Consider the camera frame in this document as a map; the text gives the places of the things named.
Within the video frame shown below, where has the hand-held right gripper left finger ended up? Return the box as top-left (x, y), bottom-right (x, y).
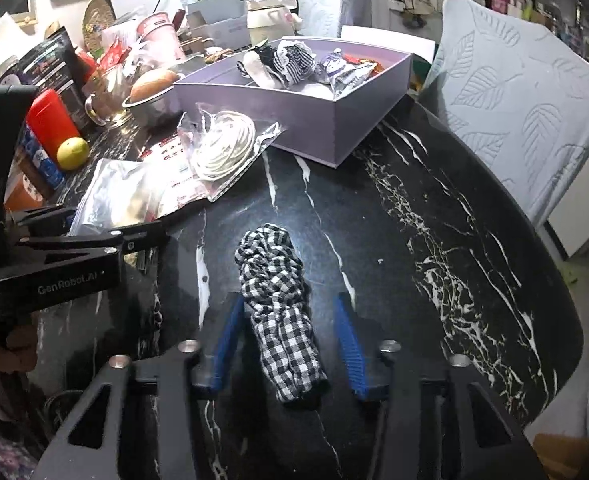
top-left (34, 292), bottom-right (248, 480)

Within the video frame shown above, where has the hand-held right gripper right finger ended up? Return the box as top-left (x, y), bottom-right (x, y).
top-left (333, 292), bottom-right (550, 480)

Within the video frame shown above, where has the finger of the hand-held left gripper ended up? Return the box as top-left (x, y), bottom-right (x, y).
top-left (6, 207), bottom-right (78, 237)
top-left (17, 219), bottom-right (169, 267)

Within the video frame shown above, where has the black white gingham scrunchie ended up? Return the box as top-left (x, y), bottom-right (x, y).
top-left (236, 224), bottom-right (331, 407)

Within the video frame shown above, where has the lavender cardboard box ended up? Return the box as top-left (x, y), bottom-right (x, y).
top-left (173, 37), bottom-right (414, 169)

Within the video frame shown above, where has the black and white cloth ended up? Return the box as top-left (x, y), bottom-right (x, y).
top-left (238, 45), bottom-right (286, 89)

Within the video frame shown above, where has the lace-trimmed gingham cloth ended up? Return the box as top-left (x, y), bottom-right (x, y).
top-left (272, 38), bottom-right (318, 85)

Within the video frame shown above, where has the white printed pouch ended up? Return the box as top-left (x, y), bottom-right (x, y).
top-left (316, 48), bottom-right (376, 100)

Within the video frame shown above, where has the red soft item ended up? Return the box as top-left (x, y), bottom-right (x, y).
top-left (347, 55), bottom-right (386, 70)

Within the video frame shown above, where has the person's left hand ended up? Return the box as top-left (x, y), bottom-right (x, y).
top-left (0, 324), bottom-right (38, 373)

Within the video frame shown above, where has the clear zip bag white powder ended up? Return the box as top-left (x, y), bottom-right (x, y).
top-left (68, 157), bottom-right (166, 237)

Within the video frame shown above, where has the blue printed white-capped bottle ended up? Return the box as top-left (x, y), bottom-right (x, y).
top-left (21, 125), bottom-right (66, 192)

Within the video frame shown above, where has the yellow lemon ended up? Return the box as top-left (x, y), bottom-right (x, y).
top-left (55, 136), bottom-right (90, 171)

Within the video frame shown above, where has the red white printed packet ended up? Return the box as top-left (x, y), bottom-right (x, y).
top-left (141, 135), bottom-right (211, 207)

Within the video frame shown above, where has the red plastic bottle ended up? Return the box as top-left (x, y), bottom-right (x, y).
top-left (25, 88), bottom-right (83, 159)

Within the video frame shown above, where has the glass mug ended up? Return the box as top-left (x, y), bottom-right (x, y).
top-left (84, 64), bottom-right (136, 129)

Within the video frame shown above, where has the metal bowl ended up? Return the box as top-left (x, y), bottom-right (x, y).
top-left (122, 72), bottom-right (186, 126)

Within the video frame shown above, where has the black printed bag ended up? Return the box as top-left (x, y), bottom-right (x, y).
top-left (16, 26), bottom-right (88, 129)

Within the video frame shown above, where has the red snack packet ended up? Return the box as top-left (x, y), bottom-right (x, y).
top-left (96, 35), bottom-right (136, 72)

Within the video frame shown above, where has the woven hand fan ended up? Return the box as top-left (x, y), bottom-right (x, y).
top-left (81, 0), bottom-right (118, 57)

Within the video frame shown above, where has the pink cup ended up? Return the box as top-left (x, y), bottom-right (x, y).
top-left (136, 11), bottom-right (188, 62)

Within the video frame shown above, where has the white organiser box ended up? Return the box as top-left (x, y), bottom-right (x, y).
top-left (186, 0), bottom-right (251, 49)

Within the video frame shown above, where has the white cabinet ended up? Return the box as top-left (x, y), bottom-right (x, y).
top-left (543, 194), bottom-right (589, 262)

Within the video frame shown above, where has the cream lidded pot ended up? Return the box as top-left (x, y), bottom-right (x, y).
top-left (246, 0), bottom-right (303, 46)

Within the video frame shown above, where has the large light blue chair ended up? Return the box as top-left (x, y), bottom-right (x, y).
top-left (418, 0), bottom-right (589, 234)

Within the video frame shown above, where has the small light blue chair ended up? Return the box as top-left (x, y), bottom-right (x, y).
top-left (296, 0), bottom-right (372, 39)

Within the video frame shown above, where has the clear bag with white cord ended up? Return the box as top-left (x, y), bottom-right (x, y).
top-left (176, 104), bottom-right (286, 204)

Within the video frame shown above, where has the small white photo frame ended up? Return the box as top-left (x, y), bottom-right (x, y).
top-left (0, 0), bottom-right (38, 27)

